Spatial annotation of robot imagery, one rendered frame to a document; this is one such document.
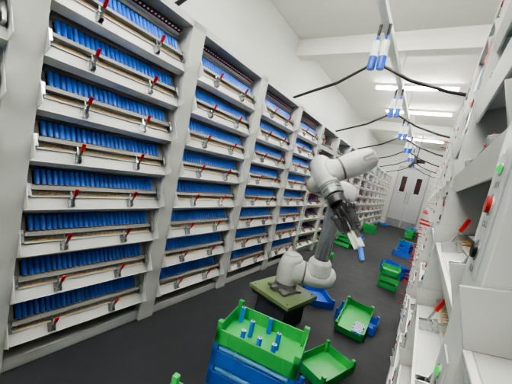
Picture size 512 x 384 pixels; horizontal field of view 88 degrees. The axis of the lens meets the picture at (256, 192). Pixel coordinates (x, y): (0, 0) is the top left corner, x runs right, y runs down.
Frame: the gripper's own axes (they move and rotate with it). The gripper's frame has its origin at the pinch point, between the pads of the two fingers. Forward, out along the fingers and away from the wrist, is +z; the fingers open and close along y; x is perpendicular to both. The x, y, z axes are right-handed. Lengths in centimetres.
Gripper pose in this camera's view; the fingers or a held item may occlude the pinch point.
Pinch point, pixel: (355, 239)
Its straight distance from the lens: 113.0
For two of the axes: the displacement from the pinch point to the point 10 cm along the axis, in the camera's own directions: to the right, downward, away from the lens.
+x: 8.7, 0.4, 4.9
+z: 2.5, 8.2, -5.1
